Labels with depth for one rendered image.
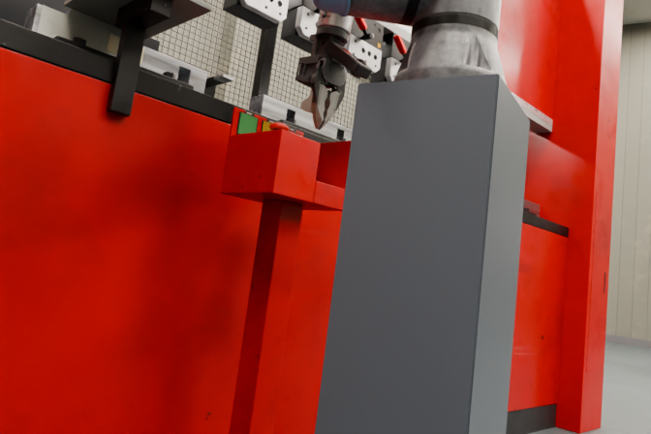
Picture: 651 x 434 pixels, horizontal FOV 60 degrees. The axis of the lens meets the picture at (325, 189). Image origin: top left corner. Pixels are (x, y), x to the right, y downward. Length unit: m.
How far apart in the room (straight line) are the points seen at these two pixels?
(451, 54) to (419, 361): 0.37
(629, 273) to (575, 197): 8.06
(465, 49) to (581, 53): 2.30
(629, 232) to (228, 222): 9.94
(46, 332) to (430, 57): 0.79
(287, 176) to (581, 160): 1.99
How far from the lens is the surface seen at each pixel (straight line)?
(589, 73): 2.96
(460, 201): 0.64
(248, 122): 1.18
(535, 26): 2.87
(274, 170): 1.02
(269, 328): 1.11
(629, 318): 10.81
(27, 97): 1.09
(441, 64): 0.71
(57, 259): 1.10
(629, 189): 11.02
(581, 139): 2.87
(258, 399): 1.12
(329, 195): 1.12
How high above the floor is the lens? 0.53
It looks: 8 degrees up
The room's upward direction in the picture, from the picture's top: 7 degrees clockwise
